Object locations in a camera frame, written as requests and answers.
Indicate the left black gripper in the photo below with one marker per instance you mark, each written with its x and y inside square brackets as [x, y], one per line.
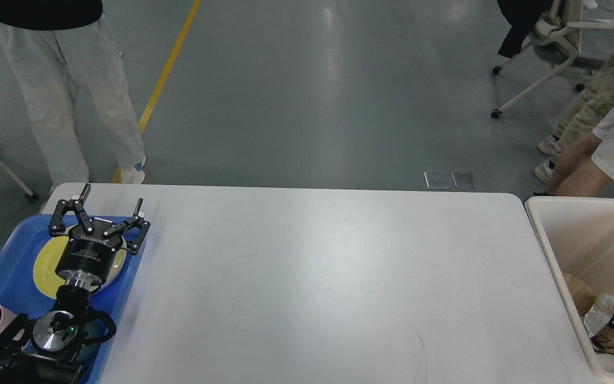
[95, 250]

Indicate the small brown paper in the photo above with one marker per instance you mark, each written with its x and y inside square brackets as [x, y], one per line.
[603, 341]

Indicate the foil sheet with paper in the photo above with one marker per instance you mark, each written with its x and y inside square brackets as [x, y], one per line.
[599, 315]

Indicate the large brown paper bag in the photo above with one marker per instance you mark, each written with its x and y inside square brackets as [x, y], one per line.
[582, 295]

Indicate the yellow plastic plate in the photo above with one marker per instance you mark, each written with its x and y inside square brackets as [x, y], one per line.
[45, 279]

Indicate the teal green mug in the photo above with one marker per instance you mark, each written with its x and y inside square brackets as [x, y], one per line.
[94, 329]

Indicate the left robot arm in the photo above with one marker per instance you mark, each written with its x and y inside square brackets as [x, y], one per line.
[44, 349]

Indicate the beige plastic bin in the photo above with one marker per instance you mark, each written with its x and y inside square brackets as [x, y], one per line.
[577, 237]

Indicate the person in white shorts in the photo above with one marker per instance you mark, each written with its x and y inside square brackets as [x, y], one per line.
[600, 154]

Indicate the person in light grey trousers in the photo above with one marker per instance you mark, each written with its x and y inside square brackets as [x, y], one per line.
[55, 48]

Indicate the person in khaki trousers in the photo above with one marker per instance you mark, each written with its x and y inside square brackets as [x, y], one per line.
[590, 108]

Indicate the white office chair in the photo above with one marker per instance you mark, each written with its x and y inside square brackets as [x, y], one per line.
[555, 31]

